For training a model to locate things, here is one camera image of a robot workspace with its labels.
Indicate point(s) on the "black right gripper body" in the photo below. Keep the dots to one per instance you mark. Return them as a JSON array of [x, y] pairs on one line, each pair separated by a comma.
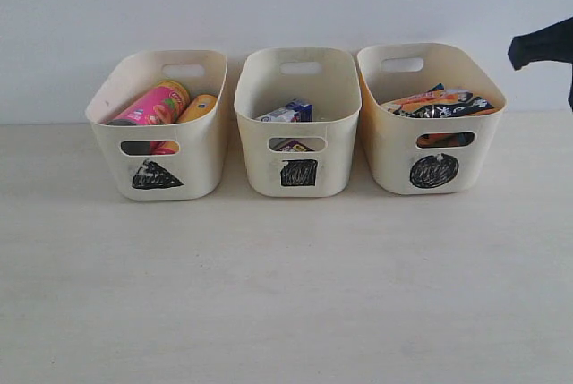
[[550, 44]]

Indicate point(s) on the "orange instant noodle packet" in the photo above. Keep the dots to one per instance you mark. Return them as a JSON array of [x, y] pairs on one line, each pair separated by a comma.
[[450, 103]]

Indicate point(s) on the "blue instant noodle packet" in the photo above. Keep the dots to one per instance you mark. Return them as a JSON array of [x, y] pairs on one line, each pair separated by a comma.
[[437, 88]]

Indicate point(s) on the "white blue milk carton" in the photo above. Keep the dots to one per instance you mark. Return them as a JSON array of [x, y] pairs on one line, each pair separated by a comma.
[[295, 111]]

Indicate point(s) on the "purple juice carton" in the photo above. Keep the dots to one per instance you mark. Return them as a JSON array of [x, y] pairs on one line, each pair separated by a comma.
[[292, 145]]

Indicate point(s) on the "yellow Lays chips can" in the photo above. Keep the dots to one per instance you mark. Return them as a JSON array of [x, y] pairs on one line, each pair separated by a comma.
[[199, 107]]

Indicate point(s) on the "pink Lays chips can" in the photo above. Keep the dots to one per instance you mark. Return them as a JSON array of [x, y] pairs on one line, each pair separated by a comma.
[[160, 105]]

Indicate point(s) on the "right cream plastic bin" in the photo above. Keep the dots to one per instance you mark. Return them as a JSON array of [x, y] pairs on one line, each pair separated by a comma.
[[398, 165]]

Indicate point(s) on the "cream plastic bin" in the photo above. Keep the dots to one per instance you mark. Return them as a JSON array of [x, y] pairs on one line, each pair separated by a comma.
[[398, 165], [325, 77], [196, 169]]

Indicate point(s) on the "middle cream plastic bin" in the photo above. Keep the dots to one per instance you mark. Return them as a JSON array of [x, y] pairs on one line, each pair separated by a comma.
[[325, 77]]

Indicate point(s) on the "left cream plastic bin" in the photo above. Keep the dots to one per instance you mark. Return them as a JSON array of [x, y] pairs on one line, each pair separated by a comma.
[[196, 169]]

